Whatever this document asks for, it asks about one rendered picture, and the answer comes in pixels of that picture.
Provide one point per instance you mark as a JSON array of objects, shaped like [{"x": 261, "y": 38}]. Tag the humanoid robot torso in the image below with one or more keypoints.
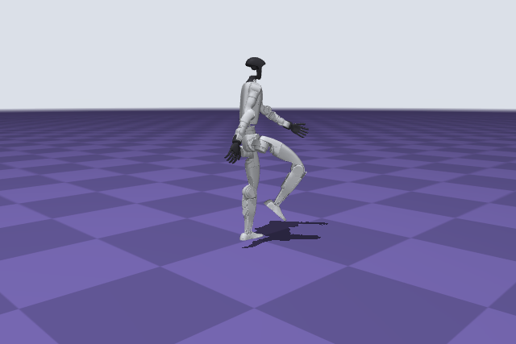
[{"x": 250, "y": 133}]

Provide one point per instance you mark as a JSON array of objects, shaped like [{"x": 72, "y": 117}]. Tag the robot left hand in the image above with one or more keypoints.
[{"x": 295, "y": 128}]

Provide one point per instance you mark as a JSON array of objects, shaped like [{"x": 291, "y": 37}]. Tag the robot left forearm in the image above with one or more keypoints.
[{"x": 276, "y": 118}]

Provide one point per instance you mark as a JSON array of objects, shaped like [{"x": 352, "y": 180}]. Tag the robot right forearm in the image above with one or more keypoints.
[{"x": 244, "y": 123}]

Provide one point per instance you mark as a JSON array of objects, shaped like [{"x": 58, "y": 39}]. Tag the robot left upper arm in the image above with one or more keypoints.
[{"x": 265, "y": 110}]

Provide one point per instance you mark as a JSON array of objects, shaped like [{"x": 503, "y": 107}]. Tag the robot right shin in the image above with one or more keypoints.
[{"x": 291, "y": 181}]

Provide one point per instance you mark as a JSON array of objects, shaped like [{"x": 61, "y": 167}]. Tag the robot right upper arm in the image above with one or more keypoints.
[{"x": 253, "y": 93}]

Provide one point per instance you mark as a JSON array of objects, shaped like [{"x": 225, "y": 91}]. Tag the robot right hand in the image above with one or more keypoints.
[{"x": 235, "y": 149}]

